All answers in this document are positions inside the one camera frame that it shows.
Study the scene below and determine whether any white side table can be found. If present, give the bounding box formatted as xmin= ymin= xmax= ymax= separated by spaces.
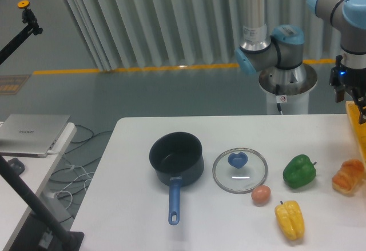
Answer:
xmin=1 ymin=122 xmax=84 ymax=250

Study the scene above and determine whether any green bell pepper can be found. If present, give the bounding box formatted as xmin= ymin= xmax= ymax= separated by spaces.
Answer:
xmin=283 ymin=154 xmax=317 ymax=189

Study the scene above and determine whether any orange croissant bread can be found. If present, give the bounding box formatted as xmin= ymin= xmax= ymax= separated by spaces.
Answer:
xmin=332 ymin=159 xmax=364 ymax=195

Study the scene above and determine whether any silver laptop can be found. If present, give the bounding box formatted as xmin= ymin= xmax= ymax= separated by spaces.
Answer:
xmin=1 ymin=114 xmax=70 ymax=157

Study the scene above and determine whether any yellow woven basket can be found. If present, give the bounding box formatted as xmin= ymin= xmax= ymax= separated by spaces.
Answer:
xmin=345 ymin=101 xmax=365 ymax=166

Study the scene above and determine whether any dark saucepan with blue handle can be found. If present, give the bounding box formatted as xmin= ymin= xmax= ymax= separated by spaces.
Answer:
xmin=149 ymin=132 xmax=204 ymax=225

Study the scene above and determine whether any glass lid with blue knob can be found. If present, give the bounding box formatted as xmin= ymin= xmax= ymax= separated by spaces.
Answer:
xmin=212 ymin=148 xmax=268 ymax=194

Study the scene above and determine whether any yellow bell pepper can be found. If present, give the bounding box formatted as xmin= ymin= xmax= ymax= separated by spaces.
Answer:
xmin=274 ymin=201 xmax=305 ymax=241

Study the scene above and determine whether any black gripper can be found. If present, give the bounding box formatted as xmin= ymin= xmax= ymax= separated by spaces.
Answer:
xmin=329 ymin=55 xmax=365 ymax=124

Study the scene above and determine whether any white curtain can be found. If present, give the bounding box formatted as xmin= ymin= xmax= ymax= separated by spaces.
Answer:
xmin=54 ymin=0 xmax=366 ymax=71

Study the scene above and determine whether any black floor cable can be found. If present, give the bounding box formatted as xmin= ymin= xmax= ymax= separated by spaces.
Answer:
xmin=48 ymin=123 xmax=114 ymax=223

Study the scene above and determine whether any black camera stand pole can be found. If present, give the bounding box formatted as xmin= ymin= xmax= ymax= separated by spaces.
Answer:
xmin=1 ymin=156 xmax=85 ymax=250

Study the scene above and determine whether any brown egg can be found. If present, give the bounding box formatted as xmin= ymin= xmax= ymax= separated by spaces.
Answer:
xmin=251 ymin=185 xmax=271 ymax=204

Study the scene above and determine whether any white floor cable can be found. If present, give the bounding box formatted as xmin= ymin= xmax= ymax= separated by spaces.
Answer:
xmin=54 ymin=164 xmax=96 ymax=210

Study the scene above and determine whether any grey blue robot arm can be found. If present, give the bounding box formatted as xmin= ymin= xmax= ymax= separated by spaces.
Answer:
xmin=235 ymin=0 xmax=365 ymax=124

